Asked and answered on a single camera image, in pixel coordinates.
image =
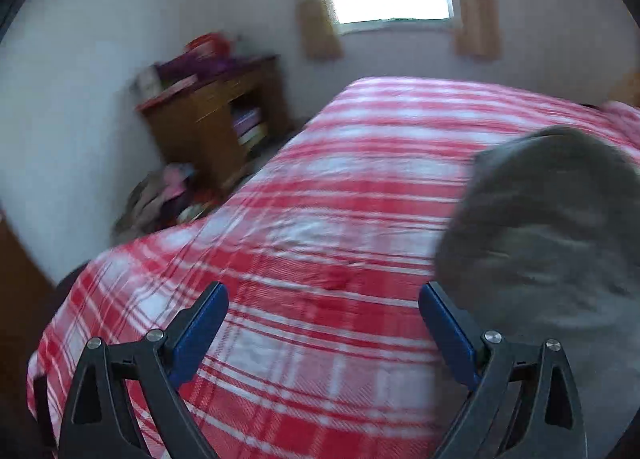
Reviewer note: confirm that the brown wooden furniture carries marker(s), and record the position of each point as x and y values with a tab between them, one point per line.
20	299

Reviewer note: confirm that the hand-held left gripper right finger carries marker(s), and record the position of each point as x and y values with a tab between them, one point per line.
452	339

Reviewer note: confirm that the pink patterned pillow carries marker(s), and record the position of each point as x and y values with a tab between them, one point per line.
625	121

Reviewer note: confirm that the purple cloth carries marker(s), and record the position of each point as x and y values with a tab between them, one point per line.
195	66

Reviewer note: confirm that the pile of clothes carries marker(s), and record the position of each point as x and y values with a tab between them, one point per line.
160	199

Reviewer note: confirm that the wooden bedside cabinet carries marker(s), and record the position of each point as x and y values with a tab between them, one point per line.
200	134

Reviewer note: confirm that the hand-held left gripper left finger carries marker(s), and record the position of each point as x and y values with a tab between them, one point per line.
197	339

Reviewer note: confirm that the red bag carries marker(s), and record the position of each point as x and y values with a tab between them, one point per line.
207	44

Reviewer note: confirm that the grey puffer jacket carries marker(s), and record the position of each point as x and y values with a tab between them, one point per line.
540	219

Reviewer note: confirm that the white box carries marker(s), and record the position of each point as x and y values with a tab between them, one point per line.
149	83

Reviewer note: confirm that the bed with red plaid blanket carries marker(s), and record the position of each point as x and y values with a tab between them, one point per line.
325	189

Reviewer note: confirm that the stack of books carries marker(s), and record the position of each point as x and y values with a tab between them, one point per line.
248	126

